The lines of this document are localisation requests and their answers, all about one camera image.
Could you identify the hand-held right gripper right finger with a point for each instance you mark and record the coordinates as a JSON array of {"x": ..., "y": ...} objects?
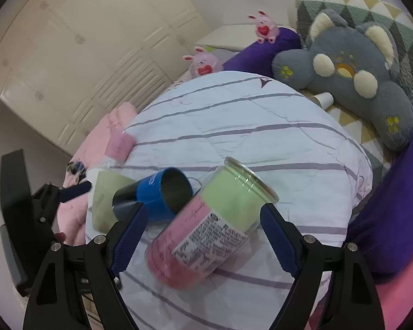
[{"x": 278, "y": 244}]

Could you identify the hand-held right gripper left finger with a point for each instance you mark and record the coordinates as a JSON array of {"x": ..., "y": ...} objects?
[{"x": 129, "y": 235}]

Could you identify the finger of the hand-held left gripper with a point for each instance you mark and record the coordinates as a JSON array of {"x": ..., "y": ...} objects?
[{"x": 75, "y": 190}]

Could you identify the blue cup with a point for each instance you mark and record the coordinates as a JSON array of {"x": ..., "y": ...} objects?
[{"x": 151, "y": 192}]

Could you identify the pink and green can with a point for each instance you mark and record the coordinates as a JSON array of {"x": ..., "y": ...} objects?
[{"x": 210, "y": 227}]

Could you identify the small pink clear cup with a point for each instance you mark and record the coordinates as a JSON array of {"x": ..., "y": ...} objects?
[{"x": 118, "y": 144}]

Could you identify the white paper cup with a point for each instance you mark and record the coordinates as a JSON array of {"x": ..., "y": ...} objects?
[{"x": 325, "y": 99}]

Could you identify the pink quilt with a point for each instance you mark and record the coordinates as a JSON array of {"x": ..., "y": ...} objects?
[{"x": 103, "y": 123}]

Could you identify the white striped quilt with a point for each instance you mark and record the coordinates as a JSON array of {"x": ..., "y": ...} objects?
[{"x": 247, "y": 130}]

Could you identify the purple cloth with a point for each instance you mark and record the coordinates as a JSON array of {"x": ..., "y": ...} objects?
[{"x": 395, "y": 213}]

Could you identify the pink bed sheet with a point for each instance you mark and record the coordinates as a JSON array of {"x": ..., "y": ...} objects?
[{"x": 392, "y": 299}]

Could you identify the cream wardrobe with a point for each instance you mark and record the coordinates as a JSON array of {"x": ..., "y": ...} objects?
[{"x": 75, "y": 51}]

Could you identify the pink bunny plush toy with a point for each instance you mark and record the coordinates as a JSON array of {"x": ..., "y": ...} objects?
[
  {"x": 265, "y": 27},
  {"x": 203, "y": 62}
]

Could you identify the grey plush animal pillow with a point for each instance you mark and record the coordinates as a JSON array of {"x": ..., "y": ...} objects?
[{"x": 347, "y": 75}]

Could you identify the purple bolster pillow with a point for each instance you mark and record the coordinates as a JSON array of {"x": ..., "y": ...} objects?
[{"x": 258, "y": 53}]

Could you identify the white nightstand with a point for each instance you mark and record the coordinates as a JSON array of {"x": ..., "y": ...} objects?
[{"x": 227, "y": 36}]

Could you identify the triangle patterned pillow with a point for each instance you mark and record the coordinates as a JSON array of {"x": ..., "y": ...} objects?
[{"x": 399, "y": 20}]

